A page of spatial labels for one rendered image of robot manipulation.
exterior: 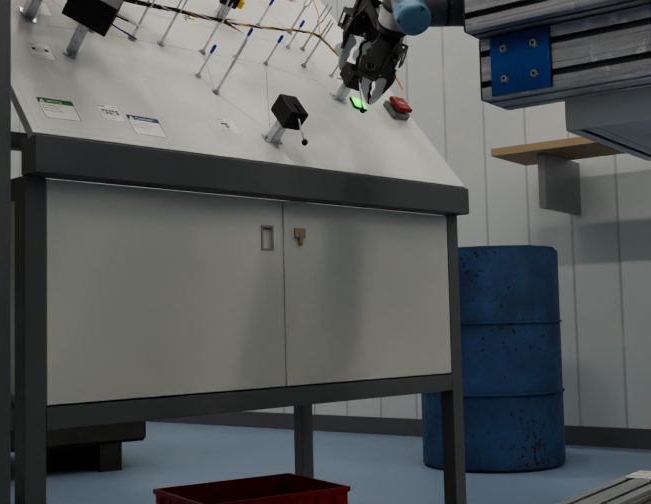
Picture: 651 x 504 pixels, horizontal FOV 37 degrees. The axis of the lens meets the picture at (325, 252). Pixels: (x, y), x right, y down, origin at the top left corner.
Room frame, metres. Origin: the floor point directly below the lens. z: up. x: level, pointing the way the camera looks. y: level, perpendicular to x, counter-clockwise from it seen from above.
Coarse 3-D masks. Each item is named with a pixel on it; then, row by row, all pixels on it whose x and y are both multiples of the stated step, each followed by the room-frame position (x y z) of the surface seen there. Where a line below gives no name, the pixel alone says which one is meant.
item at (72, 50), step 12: (72, 0) 1.79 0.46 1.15; (84, 0) 1.79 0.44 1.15; (96, 0) 1.79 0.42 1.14; (108, 0) 1.80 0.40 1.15; (120, 0) 1.83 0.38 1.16; (72, 12) 1.81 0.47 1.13; (84, 12) 1.80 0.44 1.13; (96, 12) 1.80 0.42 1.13; (108, 12) 1.80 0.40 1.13; (84, 24) 1.82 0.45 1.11; (96, 24) 1.82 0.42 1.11; (108, 24) 1.82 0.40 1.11; (84, 36) 1.86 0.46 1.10; (72, 48) 1.88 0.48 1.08
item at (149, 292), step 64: (64, 192) 1.72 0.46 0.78; (128, 192) 1.82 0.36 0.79; (192, 192) 1.92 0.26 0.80; (64, 256) 1.72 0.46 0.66; (128, 256) 1.81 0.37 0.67; (192, 256) 1.91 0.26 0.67; (256, 256) 2.03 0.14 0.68; (64, 320) 1.72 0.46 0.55; (128, 320) 1.81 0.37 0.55; (192, 320) 1.91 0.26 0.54; (256, 320) 2.02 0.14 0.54; (64, 384) 1.72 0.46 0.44; (128, 384) 1.81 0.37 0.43; (192, 384) 1.91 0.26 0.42; (256, 384) 2.02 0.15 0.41
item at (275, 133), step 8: (280, 96) 2.03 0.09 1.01; (288, 96) 2.04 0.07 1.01; (280, 104) 2.03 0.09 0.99; (288, 104) 2.02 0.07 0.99; (296, 104) 2.04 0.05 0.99; (272, 112) 2.05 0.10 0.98; (280, 112) 2.03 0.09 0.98; (288, 112) 2.01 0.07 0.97; (296, 112) 2.01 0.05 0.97; (304, 112) 2.03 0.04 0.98; (280, 120) 2.03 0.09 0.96; (288, 120) 2.02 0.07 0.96; (296, 120) 2.03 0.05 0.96; (304, 120) 2.04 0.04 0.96; (272, 128) 2.07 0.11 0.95; (280, 128) 2.06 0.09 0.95; (288, 128) 2.04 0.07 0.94; (296, 128) 2.05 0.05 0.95; (264, 136) 2.07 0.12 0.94; (272, 136) 2.07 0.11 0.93; (280, 136) 2.08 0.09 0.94; (304, 144) 2.01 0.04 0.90
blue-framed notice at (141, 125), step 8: (128, 120) 1.83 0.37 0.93; (136, 120) 1.85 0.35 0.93; (144, 120) 1.86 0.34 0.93; (152, 120) 1.88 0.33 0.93; (136, 128) 1.83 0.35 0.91; (144, 128) 1.84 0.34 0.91; (152, 128) 1.86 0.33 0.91; (160, 128) 1.87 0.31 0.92; (152, 136) 1.84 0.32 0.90; (160, 136) 1.86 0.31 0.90
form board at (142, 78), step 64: (64, 0) 2.02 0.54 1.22; (192, 0) 2.36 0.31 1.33; (256, 0) 2.58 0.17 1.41; (64, 64) 1.85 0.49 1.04; (128, 64) 1.98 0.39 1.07; (192, 64) 2.13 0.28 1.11; (256, 64) 2.30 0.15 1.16; (320, 64) 2.51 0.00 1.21; (64, 128) 1.71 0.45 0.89; (128, 128) 1.82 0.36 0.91; (192, 128) 1.94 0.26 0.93; (256, 128) 2.08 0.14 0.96; (320, 128) 2.25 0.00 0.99; (384, 128) 2.45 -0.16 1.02
